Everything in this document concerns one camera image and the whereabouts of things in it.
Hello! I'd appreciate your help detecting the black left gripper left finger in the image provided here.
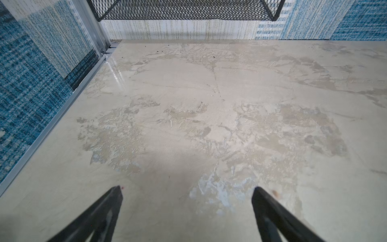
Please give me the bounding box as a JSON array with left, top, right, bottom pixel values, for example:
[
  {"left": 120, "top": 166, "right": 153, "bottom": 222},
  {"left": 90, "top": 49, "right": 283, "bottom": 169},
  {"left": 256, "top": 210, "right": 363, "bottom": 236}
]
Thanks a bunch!
[{"left": 49, "top": 186, "right": 123, "bottom": 242}]

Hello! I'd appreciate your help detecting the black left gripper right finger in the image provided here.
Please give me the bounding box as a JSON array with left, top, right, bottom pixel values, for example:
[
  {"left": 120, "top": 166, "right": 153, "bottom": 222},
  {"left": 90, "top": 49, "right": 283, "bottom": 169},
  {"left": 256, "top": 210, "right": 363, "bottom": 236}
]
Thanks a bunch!
[{"left": 252, "top": 187, "right": 323, "bottom": 242}]

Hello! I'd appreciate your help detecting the black wire mesh shelf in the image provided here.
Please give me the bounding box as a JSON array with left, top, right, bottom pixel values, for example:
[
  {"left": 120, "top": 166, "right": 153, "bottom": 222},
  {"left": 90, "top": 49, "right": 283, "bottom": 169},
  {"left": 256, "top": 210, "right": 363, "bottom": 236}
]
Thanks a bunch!
[{"left": 87, "top": 0, "right": 285, "bottom": 22}]

